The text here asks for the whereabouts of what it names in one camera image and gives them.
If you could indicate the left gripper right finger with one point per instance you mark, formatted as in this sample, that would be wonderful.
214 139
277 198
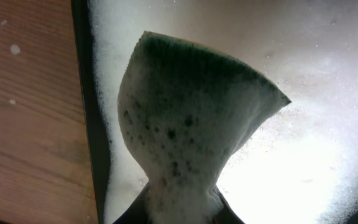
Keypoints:
226 215

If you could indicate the rectangular tray of soap foam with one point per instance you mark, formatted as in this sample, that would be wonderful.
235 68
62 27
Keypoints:
301 166

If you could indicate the green yellow sponge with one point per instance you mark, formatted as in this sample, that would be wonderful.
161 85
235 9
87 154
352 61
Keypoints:
183 111

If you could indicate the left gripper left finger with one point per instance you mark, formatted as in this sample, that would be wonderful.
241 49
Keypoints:
137 212

